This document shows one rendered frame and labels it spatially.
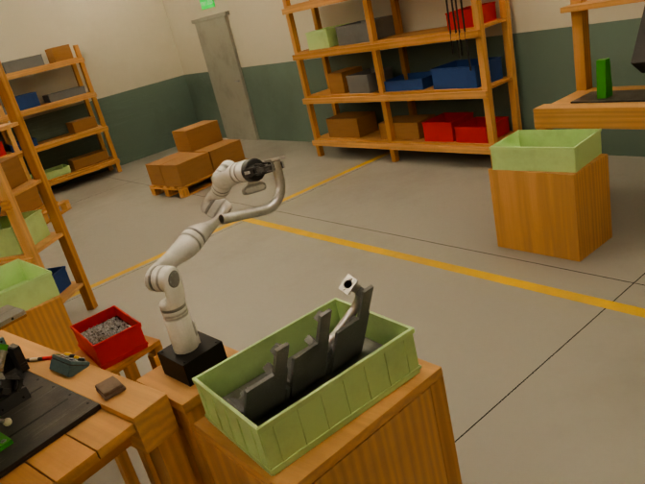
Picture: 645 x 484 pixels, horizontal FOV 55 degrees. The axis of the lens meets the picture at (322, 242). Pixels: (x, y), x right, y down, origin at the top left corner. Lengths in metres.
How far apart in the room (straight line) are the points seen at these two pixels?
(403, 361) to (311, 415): 0.37
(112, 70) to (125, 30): 0.77
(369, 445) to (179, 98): 11.06
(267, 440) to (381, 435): 0.39
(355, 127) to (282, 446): 6.53
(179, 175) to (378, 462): 6.67
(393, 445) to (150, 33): 11.06
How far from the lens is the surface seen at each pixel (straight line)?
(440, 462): 2.29
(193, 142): 8.94
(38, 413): 2.41
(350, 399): 1.93
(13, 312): 2.73
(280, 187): 1.90
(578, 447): 2.99
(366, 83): 7.61
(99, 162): 11.42
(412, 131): 7.38
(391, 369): 2.01
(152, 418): 2.18
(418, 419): 2.11
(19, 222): 5.06
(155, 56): 12.47
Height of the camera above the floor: 1.99
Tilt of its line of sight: 21 degrees down
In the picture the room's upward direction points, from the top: 13 degrees counter-clockwise
